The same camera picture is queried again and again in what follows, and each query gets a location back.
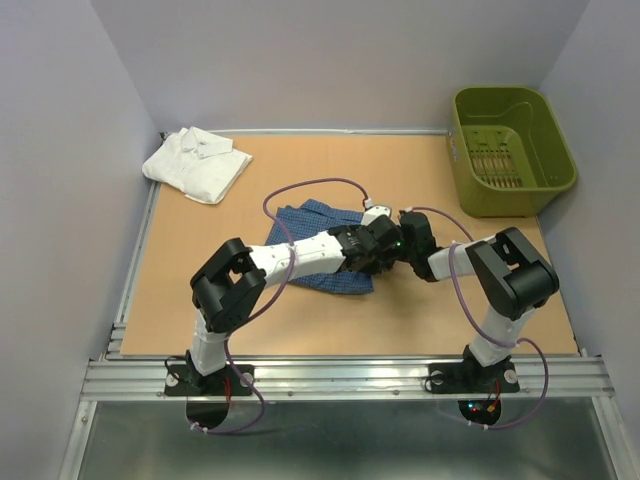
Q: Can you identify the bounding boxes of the blue checkered long sleeve shirt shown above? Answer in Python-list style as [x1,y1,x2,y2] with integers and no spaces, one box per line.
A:
[276,199,374,295]

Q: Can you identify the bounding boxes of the white shirt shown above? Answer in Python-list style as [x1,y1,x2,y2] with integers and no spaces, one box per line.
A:
[142,127,253,205]

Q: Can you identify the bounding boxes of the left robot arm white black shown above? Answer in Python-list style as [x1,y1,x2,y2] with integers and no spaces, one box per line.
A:
[186,215,403,394]

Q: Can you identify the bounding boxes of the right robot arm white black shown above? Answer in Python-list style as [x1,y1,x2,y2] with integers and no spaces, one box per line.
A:
[399,209,559,394]

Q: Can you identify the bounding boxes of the green plastic basket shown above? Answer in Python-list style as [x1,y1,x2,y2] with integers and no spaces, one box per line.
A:
[449,86,578,218]

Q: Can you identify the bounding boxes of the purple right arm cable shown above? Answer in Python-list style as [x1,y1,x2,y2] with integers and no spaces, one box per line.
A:
[403,205,551,432]

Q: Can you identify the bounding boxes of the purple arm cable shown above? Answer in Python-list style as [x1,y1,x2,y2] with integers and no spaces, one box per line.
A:
[403,205,551,432]
[187,178,374,435]

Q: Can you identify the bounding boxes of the aluminium mounting rail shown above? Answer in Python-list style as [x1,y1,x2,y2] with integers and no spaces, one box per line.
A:
[80,355,615,402]

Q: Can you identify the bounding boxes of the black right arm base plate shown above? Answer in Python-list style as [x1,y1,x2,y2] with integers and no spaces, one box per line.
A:
[424,359,520,394]

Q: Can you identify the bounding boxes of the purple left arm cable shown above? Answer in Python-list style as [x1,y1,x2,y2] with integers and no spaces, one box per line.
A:
[187,178,374,435]

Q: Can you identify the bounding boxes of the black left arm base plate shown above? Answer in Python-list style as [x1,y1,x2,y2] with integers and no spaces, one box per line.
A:
[164,363,252,397]

